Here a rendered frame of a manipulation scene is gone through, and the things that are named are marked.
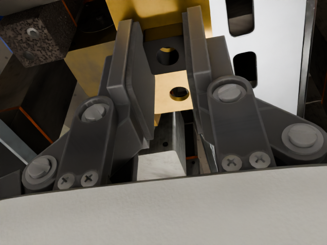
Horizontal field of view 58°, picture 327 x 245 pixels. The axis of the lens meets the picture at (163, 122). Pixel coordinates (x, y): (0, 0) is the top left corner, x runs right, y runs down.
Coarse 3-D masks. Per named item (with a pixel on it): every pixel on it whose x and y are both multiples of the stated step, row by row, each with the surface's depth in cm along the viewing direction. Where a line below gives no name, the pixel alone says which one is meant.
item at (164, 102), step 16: (112, 0) 11; (128, 0) 11; (144, 0) 11; (160, 0) 11; (176, 0) 11; (192, 0) 11; (208, 0) 11; (112, 16) 11; (128, 16) 11; (144, 16) 11; (160, 16) 11; (176, 16) 11; (208, 16) 11; (144, 32) 12; (160, 32) 12; (176, 32) 11; (208, 32) 12; (144, 48) 12; (160, 48) 12; (176, 48) 12; (160, 64) 12; (176, 64) 12; (160, 80) 14; (176, 80) 14; (160, 96) 15; (160, 112) 16
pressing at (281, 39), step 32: (224, 0) 36; (256, 0) 36; (288, 0) 36; (224, 32) 39; (256, 32) 39; (288, 32) 39; (256, 64) 43; (288, 64) 43; (256, 96) 48; (288, 96) 48
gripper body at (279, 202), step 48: (48, 192) 6; (96, 192) 6; (144, 192) 6; (192, 192) 5; (240, 192) 5; (288, 192) 5; (0, 240) 6; (48, 240) 5; (96, 240) 5; (144, 240) 5; (192, 240) 5; (240, 240) 5; (288, 240) 4
